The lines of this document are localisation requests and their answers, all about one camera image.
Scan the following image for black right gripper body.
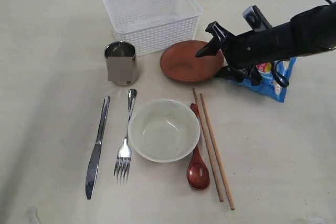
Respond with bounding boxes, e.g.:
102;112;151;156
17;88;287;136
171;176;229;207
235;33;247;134
205;21;278;77

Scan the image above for brown wooden plate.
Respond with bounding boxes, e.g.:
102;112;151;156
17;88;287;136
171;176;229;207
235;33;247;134
160;40;224;83

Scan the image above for blue Lay's chips bag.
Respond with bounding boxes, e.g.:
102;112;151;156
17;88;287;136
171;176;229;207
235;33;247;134
233;58;296;102

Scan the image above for light wooden chopstick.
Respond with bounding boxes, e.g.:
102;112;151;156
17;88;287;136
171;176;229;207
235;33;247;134
192;88;224;202
200;93;235;210

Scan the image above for white perforated plastic basket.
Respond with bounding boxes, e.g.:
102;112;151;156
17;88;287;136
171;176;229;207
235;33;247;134
102;0;203;56

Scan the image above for white ceramic bowl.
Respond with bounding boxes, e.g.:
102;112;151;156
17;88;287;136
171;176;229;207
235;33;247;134
128;99;201;163

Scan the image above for shiny stainless steel cup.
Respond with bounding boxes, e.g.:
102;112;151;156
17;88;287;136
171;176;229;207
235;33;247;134
104;41;139;86

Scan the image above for dark red wooden spoon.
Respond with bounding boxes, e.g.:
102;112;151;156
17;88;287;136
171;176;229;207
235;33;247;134
187;103;211;191

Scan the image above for silver metal fork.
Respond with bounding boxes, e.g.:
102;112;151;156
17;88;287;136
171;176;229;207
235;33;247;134
113;89;138;179

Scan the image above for silver metal knife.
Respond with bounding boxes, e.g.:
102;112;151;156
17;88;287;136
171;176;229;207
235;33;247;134
85;95;110;200

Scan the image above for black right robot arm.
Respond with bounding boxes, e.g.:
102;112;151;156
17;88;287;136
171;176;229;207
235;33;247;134
195;3;335;86

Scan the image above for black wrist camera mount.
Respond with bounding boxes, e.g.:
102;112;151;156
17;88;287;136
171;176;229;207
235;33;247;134
242;5;272;32

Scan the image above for black cable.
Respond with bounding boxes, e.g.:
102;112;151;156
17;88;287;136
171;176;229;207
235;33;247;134
271;0;336;88

